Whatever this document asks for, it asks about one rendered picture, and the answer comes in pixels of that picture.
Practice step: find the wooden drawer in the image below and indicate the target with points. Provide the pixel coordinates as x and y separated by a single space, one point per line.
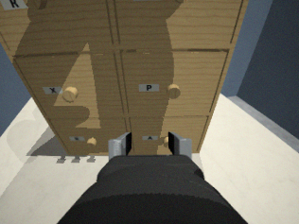
74 83
75 132
168 81
150 134
176 21
37 24

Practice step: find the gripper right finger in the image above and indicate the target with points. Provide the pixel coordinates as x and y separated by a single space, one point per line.
179 145

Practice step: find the small wooden chest of drawers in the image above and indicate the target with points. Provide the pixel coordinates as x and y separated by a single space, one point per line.
118 49

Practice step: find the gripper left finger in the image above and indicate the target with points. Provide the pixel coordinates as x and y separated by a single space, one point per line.
120 146

